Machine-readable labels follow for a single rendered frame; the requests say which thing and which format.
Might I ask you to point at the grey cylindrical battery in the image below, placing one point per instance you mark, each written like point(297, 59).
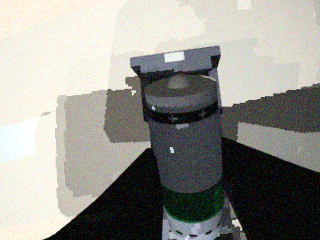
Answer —
point(184, 125)

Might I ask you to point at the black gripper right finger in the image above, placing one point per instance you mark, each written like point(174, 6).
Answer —
point(272, 199)

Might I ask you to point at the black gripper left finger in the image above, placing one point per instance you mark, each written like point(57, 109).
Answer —
point(131, 208)

